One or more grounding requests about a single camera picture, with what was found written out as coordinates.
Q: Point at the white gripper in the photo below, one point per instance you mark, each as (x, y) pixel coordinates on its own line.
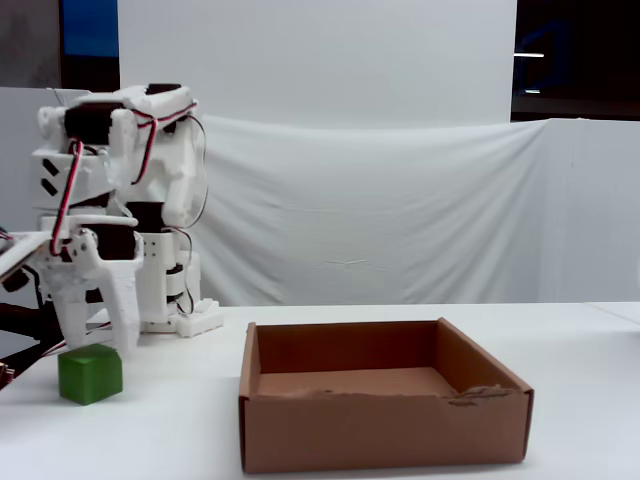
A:
(100, 272)

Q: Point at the green cube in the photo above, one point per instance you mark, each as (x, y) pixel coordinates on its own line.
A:
(90, 375)

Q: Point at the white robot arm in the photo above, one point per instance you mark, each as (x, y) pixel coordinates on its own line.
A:
(165, 165)

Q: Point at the brown cardboard box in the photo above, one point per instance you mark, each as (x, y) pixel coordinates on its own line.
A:
(380, 430)

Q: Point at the black bar clamp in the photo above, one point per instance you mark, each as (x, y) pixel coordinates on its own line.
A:
(20, 315)

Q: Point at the small metal connector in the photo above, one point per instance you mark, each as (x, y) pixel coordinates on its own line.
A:
(5, 372)

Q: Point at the white partition panel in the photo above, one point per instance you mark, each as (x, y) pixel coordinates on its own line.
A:
(20, 125)

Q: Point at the dark glass window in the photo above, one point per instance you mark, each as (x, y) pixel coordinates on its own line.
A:
(575, 30)
(90, 30)

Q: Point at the white draped cloth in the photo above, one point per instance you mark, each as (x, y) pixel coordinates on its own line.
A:
(400, 200)

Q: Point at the white backdrop board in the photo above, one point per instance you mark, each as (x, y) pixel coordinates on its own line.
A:
(320, 50)

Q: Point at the white wrist camera plate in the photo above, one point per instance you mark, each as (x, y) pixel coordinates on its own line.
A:
(20, 250)

